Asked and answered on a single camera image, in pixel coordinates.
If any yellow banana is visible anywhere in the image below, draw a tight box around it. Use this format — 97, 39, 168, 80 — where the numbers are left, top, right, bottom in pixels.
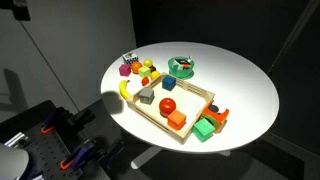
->
118, 79, 133, 101

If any dark mounted camera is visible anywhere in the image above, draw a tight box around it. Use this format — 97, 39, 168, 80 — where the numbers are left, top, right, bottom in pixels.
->
12, 0, 31, 22

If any robot mounting cart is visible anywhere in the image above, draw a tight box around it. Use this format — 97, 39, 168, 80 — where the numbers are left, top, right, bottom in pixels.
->
0, 99, 126, 180

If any gray cube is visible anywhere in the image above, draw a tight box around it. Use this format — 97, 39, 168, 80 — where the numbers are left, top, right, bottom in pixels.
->
138, 87, 156, 106

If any blue cube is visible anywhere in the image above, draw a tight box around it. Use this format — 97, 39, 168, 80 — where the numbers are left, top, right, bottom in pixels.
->
161, 75, 177, 92

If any lime green cube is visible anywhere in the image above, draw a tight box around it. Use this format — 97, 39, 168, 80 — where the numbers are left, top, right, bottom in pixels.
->
138, 66, 152, 79

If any yellow toy fruit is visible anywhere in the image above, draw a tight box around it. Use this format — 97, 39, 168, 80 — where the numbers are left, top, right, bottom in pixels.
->
149, 70, 161, 81

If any black perforated breadboard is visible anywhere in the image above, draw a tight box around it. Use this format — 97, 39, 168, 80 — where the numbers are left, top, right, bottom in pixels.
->
18, 119, 86, 180

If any aluminium extrusion bar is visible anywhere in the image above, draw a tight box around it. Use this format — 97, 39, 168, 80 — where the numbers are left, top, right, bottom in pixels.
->
3, 131, 30, 150

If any small printed box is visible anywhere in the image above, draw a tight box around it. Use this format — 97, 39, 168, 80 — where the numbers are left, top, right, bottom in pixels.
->
175, 56, 195, 71

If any blue white toy block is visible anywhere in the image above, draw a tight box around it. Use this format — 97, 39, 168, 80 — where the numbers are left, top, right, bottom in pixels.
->
122, 52, 140, 66

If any wooden tray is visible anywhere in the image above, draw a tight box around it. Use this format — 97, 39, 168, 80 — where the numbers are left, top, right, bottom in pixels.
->
125, 72, 216, 145

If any green bowl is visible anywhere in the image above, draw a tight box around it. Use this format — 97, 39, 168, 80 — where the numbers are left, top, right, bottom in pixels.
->
167, 55, 196, 80

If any orange arch block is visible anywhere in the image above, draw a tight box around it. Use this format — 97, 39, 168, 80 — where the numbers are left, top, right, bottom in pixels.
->
201, 103, 231, 134

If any orange cube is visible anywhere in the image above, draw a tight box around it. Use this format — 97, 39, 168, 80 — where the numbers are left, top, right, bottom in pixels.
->
166, 109, 187, 131

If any purple spring clamp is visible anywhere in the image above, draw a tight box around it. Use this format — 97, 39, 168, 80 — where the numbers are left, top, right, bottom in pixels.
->
59, 139, 98, 171
40, 108, 74, 135

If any red ball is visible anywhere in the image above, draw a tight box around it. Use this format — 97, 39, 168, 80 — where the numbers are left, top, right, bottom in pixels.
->
158, 97, 177, 118

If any magenta cube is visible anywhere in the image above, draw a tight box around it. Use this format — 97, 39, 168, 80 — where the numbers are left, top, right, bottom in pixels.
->
118, 63, 132, 77

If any orange fruit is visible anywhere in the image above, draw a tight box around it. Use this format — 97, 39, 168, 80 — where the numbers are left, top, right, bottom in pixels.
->
130, 61, 144, 75

